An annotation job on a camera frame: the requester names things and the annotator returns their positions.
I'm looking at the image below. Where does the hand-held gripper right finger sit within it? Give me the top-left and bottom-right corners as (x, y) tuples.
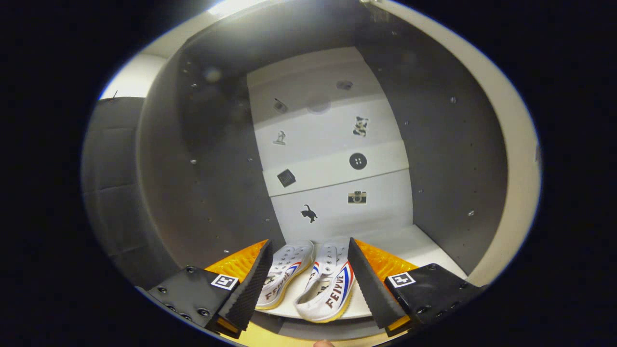
(347, 237), (485, 338)

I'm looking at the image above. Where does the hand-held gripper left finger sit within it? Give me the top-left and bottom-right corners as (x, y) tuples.
(137, 239), (274, 339)

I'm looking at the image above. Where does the white canvas shoe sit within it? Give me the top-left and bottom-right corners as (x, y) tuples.
(294, 242), (356, 322)
(255, 240), (315, 310)

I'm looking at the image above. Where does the dark grey shoe cabinet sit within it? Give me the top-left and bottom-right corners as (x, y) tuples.
(136, 0), (509, 343)

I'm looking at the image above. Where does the black backdrop cloth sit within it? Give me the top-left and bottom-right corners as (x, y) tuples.
(81, 96), (179, 290)

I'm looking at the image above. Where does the large ceiling light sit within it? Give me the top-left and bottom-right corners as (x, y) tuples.
(207, 0), (275, 19)

